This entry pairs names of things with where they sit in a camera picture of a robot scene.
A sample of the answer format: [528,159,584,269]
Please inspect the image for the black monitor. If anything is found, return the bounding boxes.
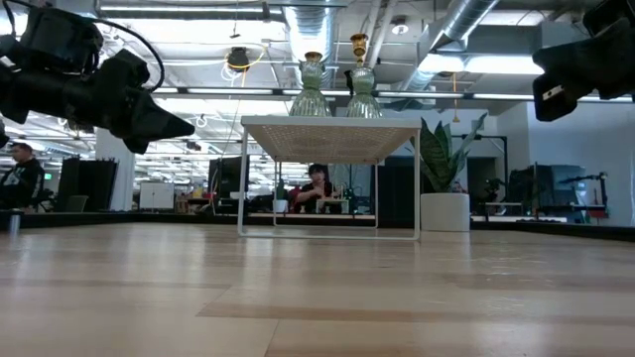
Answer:
[207,156,249,199]

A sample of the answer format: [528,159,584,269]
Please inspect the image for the silver metal post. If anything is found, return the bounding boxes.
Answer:
[7,208,24,237]

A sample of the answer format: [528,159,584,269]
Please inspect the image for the black aluminium rig frame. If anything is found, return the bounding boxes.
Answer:
[0,210,635,244]

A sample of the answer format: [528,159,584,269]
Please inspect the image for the dark desk monitors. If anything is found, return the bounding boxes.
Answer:
[508,164,586,209]

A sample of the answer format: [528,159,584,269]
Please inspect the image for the hanging yellow cord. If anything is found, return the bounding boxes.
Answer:
[449,71,460,124]

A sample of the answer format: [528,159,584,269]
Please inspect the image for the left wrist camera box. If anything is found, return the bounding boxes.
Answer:
[98,48,152,93]

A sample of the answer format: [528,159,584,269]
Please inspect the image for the white cabinet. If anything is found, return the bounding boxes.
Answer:
[138,181,176,210]

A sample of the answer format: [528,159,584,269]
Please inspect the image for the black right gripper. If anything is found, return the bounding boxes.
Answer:
[532,17,635,123]

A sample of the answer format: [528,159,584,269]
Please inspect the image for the person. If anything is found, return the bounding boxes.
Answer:
[296,164,343,215]
[0,142,47,210]

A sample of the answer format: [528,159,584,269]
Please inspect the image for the black ceiling sensor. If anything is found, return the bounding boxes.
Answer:
[226,47,251,73]

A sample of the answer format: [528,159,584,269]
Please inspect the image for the white perforated shelf riser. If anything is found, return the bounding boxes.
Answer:
[236,114,423,243]

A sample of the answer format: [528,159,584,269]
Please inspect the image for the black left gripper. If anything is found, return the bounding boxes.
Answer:
[59,73,195,154]

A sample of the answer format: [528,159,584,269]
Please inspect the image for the green chair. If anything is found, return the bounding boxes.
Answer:
[63,194,90,213]

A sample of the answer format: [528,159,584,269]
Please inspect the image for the black partition panel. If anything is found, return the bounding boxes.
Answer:
[57,157,119,213]

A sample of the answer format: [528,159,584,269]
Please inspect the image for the green ribbed glass candle holder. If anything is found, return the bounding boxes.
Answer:
[289,59,332,118]
[344,64,384,119]

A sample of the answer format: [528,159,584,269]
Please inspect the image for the silver ventilation duct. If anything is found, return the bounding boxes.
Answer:
[396,0,502,95]
[282,0,343,90]

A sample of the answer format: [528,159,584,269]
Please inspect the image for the small white plant pot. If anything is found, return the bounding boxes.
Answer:
[272,178,290,214]

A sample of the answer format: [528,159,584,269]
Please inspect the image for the snake plant in white pot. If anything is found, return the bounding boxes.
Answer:
[409,112,490,233]

